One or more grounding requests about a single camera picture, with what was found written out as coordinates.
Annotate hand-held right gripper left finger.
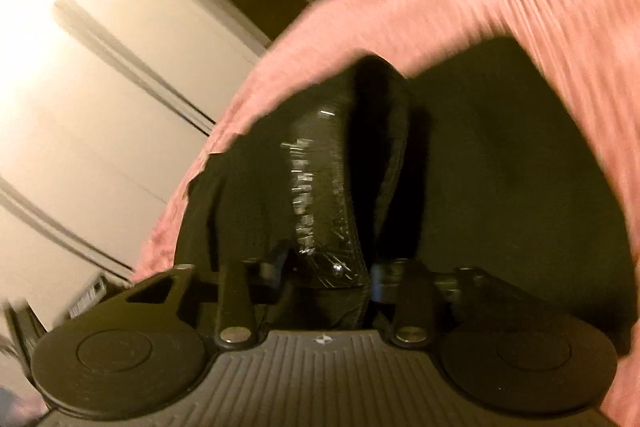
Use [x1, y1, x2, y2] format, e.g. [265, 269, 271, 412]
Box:
[125, 243, 290, 349]

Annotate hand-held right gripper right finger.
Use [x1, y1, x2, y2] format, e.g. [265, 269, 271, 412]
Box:
[369, 258, 501, 349]

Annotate black pants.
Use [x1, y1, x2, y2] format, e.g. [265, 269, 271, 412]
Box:
[175, 36, 635, 355]

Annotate white panelled door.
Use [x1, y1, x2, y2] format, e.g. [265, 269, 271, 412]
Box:
[0, 0, 273, 333]

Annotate pink ribbed blanket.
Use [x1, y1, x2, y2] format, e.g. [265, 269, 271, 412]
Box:
[131, 0, 640, 427]

